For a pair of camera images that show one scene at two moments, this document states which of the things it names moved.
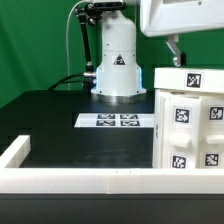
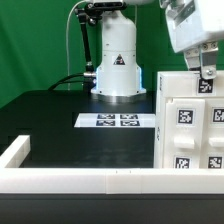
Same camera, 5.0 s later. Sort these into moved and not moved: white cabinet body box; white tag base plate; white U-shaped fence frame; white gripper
Moved: white cabinet body box; white gripper
Not moved: white tag base plate; white U-shaped fence frame
